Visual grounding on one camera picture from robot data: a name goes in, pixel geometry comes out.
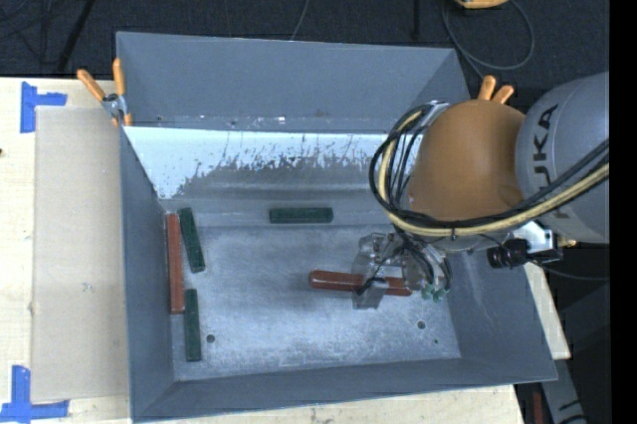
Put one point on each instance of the dark green flat block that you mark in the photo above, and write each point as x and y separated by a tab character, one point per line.
192	325
300	215
192	240

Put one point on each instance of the pale flat board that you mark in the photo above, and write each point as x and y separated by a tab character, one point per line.
74	253

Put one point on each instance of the black cylinder on white bracket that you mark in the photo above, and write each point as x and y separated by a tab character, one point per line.
512	255

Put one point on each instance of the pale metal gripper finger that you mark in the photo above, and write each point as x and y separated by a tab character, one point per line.
370	255
369	296

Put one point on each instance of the grey metal bin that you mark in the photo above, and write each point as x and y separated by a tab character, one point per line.
278	302

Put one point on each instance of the red-brown block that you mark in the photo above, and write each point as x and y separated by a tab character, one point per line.
174	263
331	280

